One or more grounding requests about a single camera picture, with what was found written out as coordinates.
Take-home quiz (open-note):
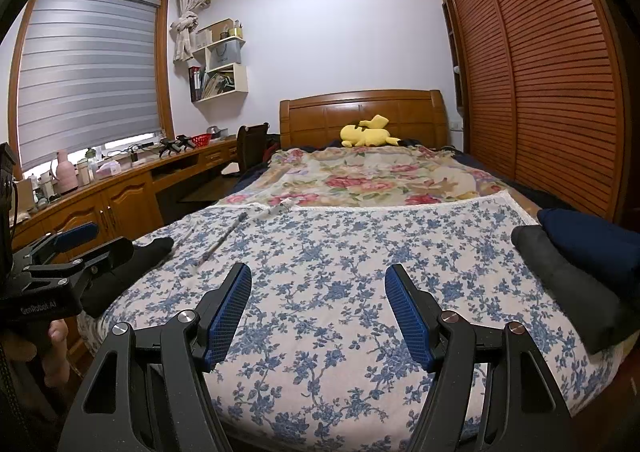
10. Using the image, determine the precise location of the navy blue suit jacket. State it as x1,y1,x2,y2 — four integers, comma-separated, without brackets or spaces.
537,208,640,303

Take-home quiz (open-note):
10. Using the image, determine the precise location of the black garment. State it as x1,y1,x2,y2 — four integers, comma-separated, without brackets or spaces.
80,237,175,319

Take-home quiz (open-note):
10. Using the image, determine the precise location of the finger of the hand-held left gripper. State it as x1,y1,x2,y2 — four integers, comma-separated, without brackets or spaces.
17,222,99,265
30,238,135,290

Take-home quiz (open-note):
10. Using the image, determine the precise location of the person's left hand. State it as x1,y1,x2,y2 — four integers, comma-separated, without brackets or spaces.
42,321,71,383

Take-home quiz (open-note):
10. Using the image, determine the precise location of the red floral blanket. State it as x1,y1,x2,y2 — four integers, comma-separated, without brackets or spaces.
220,144,506,207

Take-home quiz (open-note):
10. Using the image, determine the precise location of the pink vase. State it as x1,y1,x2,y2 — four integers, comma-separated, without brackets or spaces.
54,150,77,195

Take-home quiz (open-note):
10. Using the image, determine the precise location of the tied beige curtain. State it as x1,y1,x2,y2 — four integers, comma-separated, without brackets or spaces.
171,0,208,64

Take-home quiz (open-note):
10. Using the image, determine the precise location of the wooden louvred wardrobe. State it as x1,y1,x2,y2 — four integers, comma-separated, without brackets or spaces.
431,0,628,223

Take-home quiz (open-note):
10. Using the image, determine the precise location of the dark grey folded garment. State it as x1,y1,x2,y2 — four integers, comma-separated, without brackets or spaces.
511,225,640,355

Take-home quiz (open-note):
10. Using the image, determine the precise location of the dark chair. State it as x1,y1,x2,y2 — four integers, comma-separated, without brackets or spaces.
236,124,271,175

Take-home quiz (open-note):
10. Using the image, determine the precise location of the black tool on stand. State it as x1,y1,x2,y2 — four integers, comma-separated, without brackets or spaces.
159,135,192,156

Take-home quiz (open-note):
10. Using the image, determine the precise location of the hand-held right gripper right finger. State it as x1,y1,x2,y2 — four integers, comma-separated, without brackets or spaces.
384,263,576,452

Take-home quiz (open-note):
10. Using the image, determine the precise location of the grey window blind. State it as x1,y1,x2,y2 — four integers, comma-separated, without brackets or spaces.
17,0,166,167

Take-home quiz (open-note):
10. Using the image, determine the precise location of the white wall shelf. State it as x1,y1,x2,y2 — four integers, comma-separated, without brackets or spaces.
188,20,249,103

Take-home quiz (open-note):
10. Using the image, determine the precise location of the thin white rod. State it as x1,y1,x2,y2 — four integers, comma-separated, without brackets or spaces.
199,212,248,263

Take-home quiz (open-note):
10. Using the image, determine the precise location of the wooden bed headboard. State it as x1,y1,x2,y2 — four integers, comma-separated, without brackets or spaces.
279,90,447,150

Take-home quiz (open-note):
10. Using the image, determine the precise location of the yellow plush toy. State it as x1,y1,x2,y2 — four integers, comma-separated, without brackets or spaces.
340,115,401,149

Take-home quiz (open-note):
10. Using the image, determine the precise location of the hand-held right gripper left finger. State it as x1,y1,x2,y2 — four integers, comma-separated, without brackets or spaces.
59,262,253,452

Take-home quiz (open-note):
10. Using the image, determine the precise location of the wooden desk cabinet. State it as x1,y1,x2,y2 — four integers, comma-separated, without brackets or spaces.
10,137,238,257

